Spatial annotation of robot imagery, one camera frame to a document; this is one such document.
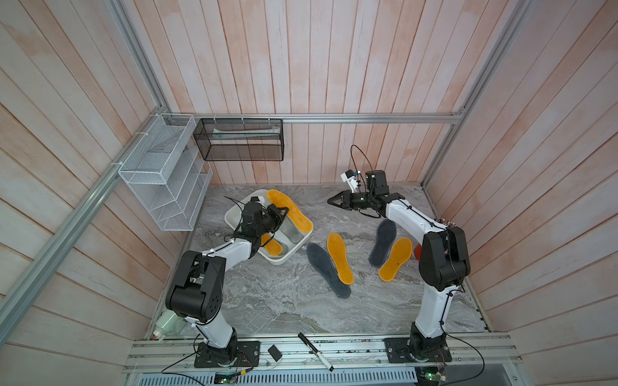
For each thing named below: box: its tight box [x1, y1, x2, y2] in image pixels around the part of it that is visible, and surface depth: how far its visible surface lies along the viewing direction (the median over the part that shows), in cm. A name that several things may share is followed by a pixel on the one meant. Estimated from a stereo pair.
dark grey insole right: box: [368, 218, 397, 268], surface depth 100 cm
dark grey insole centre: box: [306, 242, 352, 300], surface depth 93 cm
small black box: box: [267, 344, 283, 362], surface depth 76 cm
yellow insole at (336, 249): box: [326, 232, 355, 285], surface depth 97 cm
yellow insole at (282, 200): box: [267, 188, 314, 233], surface depth 93 cm
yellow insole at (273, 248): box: [260, 233, 284, 257], surface depth 97 cm
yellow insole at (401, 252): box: [378, 237, 413, 283], surface depth 94 cm
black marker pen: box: [297, 332, 335, 373], surface depth 75 cm
